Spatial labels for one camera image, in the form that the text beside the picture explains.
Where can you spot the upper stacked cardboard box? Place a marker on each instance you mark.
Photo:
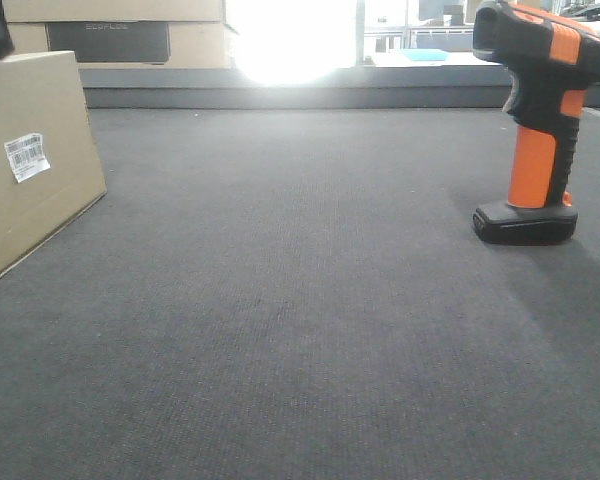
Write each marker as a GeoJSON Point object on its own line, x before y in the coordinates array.
{"type": "Point", "coordinates": [31, 11]}

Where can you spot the brown cardboard box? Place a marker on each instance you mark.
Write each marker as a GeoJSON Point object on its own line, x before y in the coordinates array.
{"type": "Point", "coordinates": [50, 170]}

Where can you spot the white barcode label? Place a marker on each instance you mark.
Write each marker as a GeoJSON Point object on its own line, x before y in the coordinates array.
{"type": "Point", "coordinates": [26, 156]}

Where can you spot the orange black barcode scanner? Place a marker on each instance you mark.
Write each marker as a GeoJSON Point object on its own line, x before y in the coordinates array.
{"type": "Point", "coordinates": [552, 61]}

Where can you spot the blue flat tray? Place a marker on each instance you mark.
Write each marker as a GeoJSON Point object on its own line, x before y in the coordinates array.
{"type": "Point", "coordinates": [425, 55]}

